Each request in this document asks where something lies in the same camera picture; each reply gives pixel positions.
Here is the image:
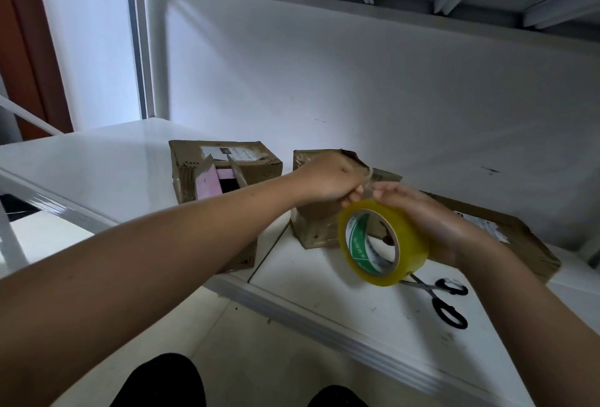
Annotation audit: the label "person's left hand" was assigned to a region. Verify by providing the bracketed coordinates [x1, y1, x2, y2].
[291, 150, 373, 208]

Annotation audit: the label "person's right hand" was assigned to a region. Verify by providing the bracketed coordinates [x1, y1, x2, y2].
[340, 181, 484, 269]

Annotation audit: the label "yellow tape roll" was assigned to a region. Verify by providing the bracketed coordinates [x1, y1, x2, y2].
[337, 198, 431, 288]

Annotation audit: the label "corrugated cardboard box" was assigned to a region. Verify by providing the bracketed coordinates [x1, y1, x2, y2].
[289, 148, 395, 250]

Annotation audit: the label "small cardboard box red label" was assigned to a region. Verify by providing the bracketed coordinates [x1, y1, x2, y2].
[370, 166, 404, 188]

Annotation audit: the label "black handled scissors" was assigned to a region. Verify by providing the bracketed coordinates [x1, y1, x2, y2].
[401, 273, 470, 331]

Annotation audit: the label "pink carton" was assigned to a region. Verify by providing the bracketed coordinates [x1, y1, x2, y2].
[193, 156, 260, 273]

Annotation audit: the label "long cardboard box white label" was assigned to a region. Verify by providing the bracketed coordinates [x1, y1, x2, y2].
[167, 138, 284, 205]

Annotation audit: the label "person's right forearm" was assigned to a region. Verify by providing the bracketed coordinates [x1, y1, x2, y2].
[459, 238, 600, 407]

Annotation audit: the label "person's left forearm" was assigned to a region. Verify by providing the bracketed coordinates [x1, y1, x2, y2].
[0, 172, 306, 407]

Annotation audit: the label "person's black trousers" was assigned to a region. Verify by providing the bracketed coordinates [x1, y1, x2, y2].
[109, 352, 371, 407]

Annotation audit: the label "white metal shelf rack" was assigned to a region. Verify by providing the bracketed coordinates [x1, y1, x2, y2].
[0, 0, 600, 407]

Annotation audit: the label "perforated white metal rack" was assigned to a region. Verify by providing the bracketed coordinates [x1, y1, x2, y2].
[0, 93, 118, 276]

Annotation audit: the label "red-brown door frame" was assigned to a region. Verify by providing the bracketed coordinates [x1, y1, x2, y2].
[0, 0, 74, 141]

